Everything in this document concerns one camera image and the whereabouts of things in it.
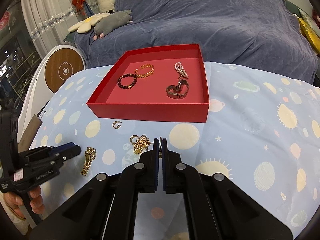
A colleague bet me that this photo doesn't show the grey plush toy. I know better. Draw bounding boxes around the grey plush toy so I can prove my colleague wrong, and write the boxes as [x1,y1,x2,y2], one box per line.
[92,9,133,40]

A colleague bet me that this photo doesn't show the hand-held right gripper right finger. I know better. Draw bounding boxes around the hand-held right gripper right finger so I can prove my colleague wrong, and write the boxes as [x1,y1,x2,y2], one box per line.
[161,137,293,240]

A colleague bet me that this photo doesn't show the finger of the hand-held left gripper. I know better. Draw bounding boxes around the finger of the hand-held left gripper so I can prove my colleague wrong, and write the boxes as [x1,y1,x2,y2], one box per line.
[30,146,82,167]
[24,142,77,158]

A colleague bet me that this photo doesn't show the pearl bracelet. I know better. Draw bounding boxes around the pearl bracelet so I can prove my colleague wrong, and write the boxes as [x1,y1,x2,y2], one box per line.
[174,61,190,80]

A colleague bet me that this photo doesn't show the gold cushion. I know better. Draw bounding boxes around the gold cushion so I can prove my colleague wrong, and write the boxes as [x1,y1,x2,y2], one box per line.
[297,17,320,55]

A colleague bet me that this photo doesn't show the light blue printed tablecloth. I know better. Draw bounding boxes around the light blue printed tablecloth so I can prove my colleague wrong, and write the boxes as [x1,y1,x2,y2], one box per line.
[25,61,320,240]

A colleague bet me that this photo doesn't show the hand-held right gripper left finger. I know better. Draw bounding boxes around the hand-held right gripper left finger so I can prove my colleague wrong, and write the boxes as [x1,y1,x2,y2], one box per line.
[29,137,160,240]

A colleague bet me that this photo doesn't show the dark bead bracelet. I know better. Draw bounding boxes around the dark bead bracelet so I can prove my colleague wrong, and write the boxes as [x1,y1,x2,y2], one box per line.
[117,73,138,89]

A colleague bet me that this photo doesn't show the grey cushion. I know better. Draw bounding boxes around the grey cushion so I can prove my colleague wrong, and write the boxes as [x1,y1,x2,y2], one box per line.
[297,7,318,28]

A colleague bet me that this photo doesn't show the white appliance with wooden disc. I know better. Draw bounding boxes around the white appliance with wooden disc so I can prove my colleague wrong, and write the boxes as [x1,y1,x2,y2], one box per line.
[19,44,85,140]

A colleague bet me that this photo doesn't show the grey-blue blanket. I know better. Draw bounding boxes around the grey-blue blanket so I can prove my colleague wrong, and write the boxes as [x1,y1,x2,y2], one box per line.
[74,0,319,85]

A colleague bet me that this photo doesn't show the gold chain bracelet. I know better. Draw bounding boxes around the gold chain bracelet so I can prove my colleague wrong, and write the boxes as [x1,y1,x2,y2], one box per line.
[134,64,154,79]

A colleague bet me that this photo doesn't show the red cardboard box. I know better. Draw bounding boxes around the red cardboard box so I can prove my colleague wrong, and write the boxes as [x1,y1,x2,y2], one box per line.
[86,44,210,123]

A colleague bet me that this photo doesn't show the red bow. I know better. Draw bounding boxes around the red bow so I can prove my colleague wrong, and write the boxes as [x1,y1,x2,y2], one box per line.
[72,0,85,15]

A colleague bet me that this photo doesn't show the person's left hand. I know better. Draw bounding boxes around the person's left hand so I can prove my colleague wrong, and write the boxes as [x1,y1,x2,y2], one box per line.
[5,187,45,221]

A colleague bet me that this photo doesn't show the brown cardboard piece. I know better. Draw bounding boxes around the brown cardboard piece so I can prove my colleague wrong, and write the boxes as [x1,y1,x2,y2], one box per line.
[19,111,47,150]

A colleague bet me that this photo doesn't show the white sheer curtain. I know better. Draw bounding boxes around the white sheer curtain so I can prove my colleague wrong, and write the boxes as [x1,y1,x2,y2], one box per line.
[20,0,87,63]

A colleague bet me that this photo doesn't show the flower-shaped cushion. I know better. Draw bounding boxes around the flower-shaped cushion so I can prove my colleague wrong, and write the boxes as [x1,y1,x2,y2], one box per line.
[68,12,111,34]

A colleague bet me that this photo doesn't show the gold beaded ornament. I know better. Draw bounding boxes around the gold beaded ornament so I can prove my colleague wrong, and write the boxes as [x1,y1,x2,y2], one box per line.
[133,134,154,155]

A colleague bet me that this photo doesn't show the green sofa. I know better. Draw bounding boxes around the green sofa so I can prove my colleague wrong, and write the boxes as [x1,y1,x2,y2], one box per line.
[63,0,302,43]

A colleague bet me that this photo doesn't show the gold watch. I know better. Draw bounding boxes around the gold watch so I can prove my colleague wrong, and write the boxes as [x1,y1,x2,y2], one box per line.
[80,147,97,176]

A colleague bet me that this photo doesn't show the silver watch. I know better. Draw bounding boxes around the silver watch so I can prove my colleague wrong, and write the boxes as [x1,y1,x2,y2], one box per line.
[166,79,190,99]

